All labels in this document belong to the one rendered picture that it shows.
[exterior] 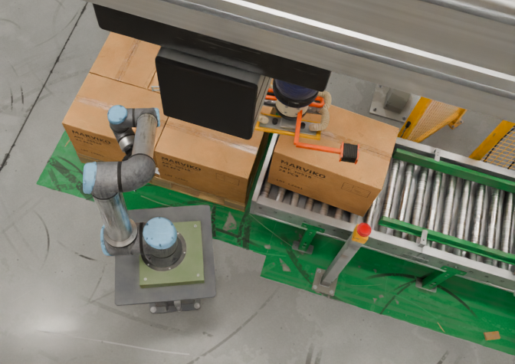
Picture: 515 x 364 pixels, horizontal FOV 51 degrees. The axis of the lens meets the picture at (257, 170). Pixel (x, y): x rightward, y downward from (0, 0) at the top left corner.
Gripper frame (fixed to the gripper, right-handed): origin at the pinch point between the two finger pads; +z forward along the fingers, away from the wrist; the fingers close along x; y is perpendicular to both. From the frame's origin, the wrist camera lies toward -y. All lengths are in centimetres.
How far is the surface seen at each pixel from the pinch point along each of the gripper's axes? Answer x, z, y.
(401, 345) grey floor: -36, 131, 143
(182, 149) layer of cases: 4, -34, 71
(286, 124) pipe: -64, 2, 39
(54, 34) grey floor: 71, -193, 110
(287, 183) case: -39, 17, 82
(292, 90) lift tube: -79, -2, 15
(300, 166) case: -54, 18, 62
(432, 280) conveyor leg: -74, 105, 145
